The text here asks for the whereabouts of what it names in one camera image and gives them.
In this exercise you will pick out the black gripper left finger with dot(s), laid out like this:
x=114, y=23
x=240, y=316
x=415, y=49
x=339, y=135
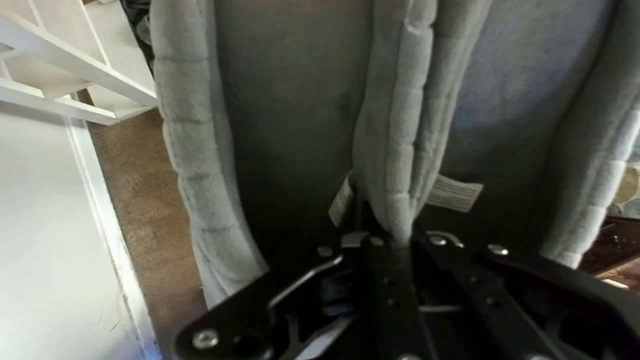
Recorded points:
x=312, y=313

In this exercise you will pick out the white wooden frame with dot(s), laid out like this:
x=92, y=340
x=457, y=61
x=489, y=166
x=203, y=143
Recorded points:
x=60, y=61

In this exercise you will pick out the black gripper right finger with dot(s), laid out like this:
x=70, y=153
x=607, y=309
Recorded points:
x=507, y=307

